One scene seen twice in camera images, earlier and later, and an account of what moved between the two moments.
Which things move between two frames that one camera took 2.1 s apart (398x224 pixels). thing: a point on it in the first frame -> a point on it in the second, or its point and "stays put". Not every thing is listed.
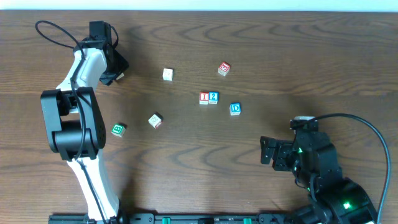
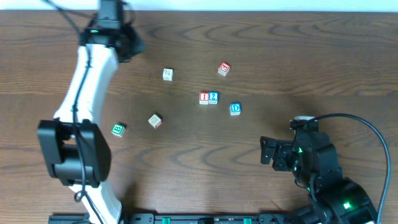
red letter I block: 204,98 stays put
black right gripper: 280,154 stays put
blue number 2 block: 213,98 stays put
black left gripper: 115,66 -> 135,43
